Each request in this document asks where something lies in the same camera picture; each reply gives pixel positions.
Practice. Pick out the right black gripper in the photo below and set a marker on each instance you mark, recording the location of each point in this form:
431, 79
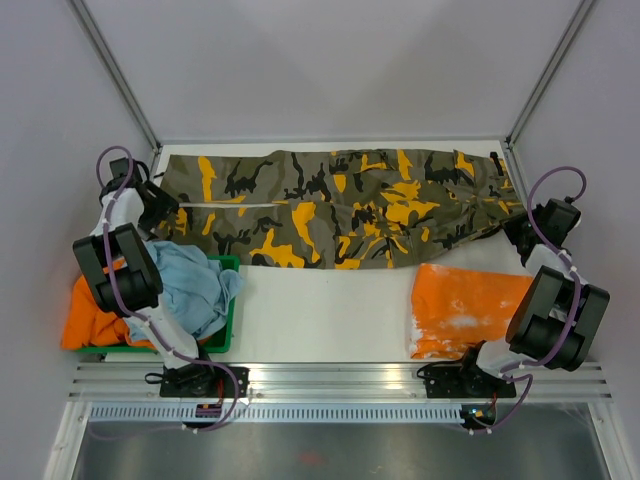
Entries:
511, 228

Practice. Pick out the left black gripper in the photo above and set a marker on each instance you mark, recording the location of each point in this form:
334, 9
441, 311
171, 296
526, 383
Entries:
164, 204

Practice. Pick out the camouflage trousers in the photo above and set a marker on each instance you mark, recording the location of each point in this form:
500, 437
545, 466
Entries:
349, 209

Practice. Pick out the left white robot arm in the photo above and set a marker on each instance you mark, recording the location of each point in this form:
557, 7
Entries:
123, 279

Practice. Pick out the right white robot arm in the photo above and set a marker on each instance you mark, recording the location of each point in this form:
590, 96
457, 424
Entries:
555, 324

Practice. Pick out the folded orange trousers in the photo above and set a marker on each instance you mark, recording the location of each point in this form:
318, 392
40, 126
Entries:
453, 309

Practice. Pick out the light blue garment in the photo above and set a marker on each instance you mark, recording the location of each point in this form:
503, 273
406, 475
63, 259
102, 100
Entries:
224, 287

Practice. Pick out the orange garment in bin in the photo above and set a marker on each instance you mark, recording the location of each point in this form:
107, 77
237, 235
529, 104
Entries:
88, 326

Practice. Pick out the green plastic bin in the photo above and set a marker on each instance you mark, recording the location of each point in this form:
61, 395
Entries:
217, 343

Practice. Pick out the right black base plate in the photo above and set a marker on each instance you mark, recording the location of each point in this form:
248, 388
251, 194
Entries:
449, 380

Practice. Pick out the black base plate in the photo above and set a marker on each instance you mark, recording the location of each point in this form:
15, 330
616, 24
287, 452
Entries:
193, 381
449, 380

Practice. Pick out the aluminium rail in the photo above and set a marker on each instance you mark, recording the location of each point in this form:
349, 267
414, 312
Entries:
328, 382

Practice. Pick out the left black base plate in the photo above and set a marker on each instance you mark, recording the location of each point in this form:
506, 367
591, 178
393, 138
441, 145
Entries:
193, 381

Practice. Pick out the white slotted cable duct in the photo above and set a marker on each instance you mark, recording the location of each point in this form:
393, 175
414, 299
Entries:
278, 413

